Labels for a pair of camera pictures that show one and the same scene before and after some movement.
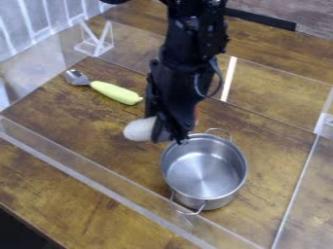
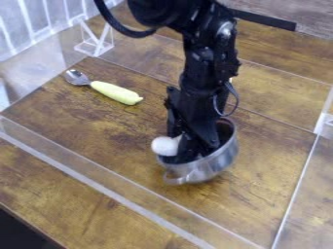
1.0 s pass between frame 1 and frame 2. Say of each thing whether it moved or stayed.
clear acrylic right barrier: stayed
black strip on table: stayed
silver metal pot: moved
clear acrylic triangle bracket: stayed
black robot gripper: moved
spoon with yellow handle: stayed
